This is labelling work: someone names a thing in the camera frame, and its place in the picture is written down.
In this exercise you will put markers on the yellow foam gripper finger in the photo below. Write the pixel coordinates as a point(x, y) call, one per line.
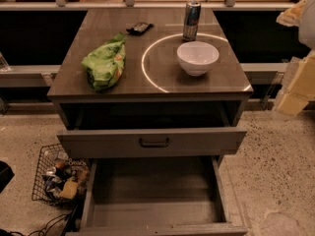
point(298, 86)

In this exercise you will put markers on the green jalapeno chip bag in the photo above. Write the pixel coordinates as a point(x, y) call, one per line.
point(105, 65)

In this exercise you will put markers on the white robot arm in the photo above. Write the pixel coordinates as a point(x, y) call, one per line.
point(301, 15)

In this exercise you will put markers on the lower open grey drawer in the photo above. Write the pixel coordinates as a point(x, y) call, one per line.
point(162, 196)

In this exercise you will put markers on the open grey drawer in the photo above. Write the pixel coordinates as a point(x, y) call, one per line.
point(162, 196)
point(125, 143)

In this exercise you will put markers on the grey drawer cabinet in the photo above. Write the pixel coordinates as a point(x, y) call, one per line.
point(152, 71)

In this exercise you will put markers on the upper open grey drawer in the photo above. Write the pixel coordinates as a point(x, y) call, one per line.
point(125, 143)

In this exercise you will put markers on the white ceramic bowl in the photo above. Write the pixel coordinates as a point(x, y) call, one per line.
point(197, 58)

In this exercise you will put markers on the silver blue drink can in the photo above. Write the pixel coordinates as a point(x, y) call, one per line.
point(191, 20)

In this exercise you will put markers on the dark snack bar wrapper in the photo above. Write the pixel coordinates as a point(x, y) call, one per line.
point(139, 28)

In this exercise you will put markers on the yellow sponge in basket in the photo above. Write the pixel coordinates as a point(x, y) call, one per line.
point(69, 190)

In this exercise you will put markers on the black drawer handle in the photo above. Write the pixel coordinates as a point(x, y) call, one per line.
point(154, 144)

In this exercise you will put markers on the black wire basket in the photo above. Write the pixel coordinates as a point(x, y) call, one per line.
point(54, 168)

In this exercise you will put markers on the grey metal rail frame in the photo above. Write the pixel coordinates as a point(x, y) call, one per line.
point(30, 76)

